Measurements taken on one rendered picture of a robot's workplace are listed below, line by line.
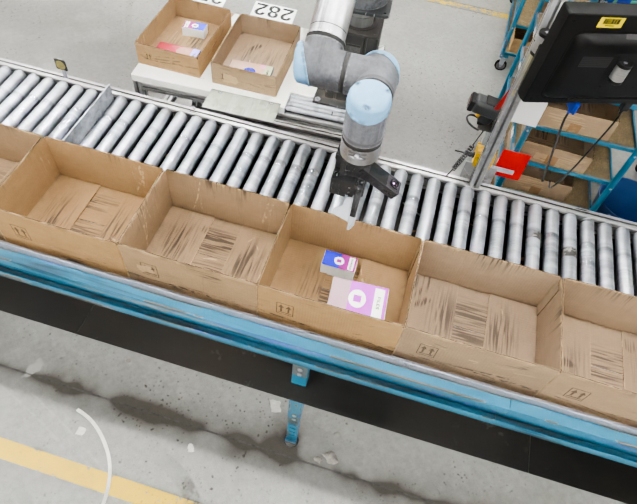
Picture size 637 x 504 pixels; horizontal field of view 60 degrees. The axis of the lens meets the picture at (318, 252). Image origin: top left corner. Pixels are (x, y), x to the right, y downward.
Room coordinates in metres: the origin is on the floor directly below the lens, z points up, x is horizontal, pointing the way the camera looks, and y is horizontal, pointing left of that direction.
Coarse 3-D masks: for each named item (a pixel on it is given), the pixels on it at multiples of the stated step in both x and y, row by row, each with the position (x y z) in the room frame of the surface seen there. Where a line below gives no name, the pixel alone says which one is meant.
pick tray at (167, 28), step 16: (176, 0) 2.30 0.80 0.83; (192, 0) 2.29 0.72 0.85; (160, 16) 2.17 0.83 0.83; (176, 16) 2.29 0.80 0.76; (192, 16) 2.29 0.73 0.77; (208, 16) 2.28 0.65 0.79; (224, 16) 2.26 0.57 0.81; (144, 32) 2.02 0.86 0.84; (160, 32) 2.14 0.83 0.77; (176, 32) 2.17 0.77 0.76; (208, 32) 2.20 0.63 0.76; (224, 32) 2.17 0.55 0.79; (144, 48) 1.92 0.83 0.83; (160, 48) 1.91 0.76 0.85; (192, 48) 2.07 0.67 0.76; (208, 48) 1.99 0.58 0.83; (160, 64) 1.91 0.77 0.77; (176, 64) 1.90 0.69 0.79; (192, 64) 1.89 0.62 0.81; (208, 64) 1.98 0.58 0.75
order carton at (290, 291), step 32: (288, 224) 0.99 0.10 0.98; (320, 224) 1.00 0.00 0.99; (288, 256) 0.94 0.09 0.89; (320, 256) 0.96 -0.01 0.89; (352, 256) 0.98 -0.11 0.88; (384, 256) 0.97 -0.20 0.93; (416, 256) 0.92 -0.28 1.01; (288, 288) 0.83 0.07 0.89; (320, 288) 0.85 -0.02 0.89; (288, 320) 0.72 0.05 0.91; (320, 320) 0.70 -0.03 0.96; (352, 320) 0.69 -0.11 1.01; (384, 320) 0.68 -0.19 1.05; (384, 352) 0.67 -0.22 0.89
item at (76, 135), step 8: (104, 96) 1.65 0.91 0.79; (112, 96) 1.70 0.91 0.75; (96, 104) 1.59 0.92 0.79; (104, 104) 1.64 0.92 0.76; (88, 112) 1.54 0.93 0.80; (96, 112) 1.58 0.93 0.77; (104, 112) 1.62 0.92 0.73; (80, 120) 1.48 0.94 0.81; (88, 120) 1.52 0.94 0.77; (96, 120) 1.57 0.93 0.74; (72, 128) 1.43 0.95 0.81; (80, 128) 1.47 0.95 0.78; (88, 128) 1.51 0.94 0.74; (72, 136) 1.42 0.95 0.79; (80, 136) 1.45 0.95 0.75
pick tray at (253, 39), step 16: (240, 16) 2.23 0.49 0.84; (256, 16) 2.24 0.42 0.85; (240, 32) 2.22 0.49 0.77; (256, 32) 2.23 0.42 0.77; (272, 32) 2.22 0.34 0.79; (288, 32) 2.21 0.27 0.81; (224, 48) 2.03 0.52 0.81; (240, 48) 2.12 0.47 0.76; (256, 48) 2.13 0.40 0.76; (272, 48) 2.15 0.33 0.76; (288, 48) 2.17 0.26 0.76; (224, 64) 1.99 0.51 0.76; (272, 64) 2.04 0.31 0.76; (288, 64) 2.01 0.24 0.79; (224, 80) 1.86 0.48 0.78; (240, 80) 1.85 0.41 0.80; (256, 80) 1.84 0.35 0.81; (272, 80) 1.83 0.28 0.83; (272, 96) 1.83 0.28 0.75
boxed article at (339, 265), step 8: (328, 256) 0.94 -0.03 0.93; (336, 256) 0.94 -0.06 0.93; (344, 256) 0.94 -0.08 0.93; (328, 264) 0.91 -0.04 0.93; (336, 264) 0.91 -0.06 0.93; (344, 264) 0.91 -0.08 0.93; (352, 264) 0.92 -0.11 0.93; (328, 272) 0.90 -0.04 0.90; (336, 272) 0.90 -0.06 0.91; (344, 272) 0.89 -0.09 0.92; (352, 272) 0.89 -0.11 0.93
